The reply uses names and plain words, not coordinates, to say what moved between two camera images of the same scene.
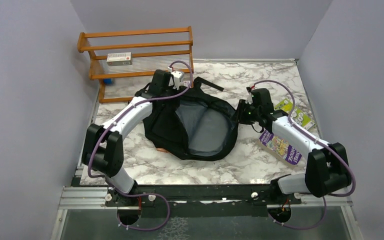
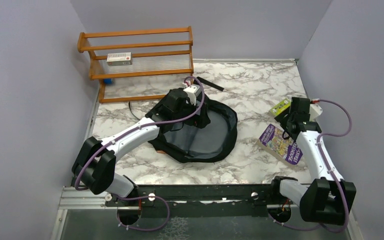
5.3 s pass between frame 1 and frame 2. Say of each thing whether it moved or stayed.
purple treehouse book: stayed
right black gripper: moved
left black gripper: moved
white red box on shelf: stayed
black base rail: stayed
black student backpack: moved
